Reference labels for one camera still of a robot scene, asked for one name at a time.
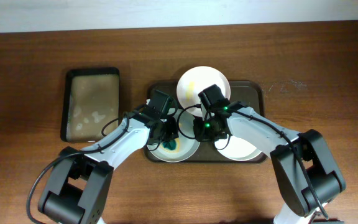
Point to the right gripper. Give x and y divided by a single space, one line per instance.
201 135

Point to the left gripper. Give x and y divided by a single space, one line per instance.
173 121

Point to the pale blue plate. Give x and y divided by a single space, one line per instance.
187 146

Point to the green yellow sponge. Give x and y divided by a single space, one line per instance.
172 146

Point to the white top plate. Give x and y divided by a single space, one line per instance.
195 80

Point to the white plate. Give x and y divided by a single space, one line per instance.
235 148
195 80

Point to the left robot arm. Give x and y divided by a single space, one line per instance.
79 181

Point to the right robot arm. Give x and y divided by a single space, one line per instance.
307 175

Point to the dark brown serving tray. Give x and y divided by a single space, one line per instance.
244 91

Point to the white right plate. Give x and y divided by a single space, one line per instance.
235 148

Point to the black soapy water tub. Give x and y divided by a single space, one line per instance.
91 101

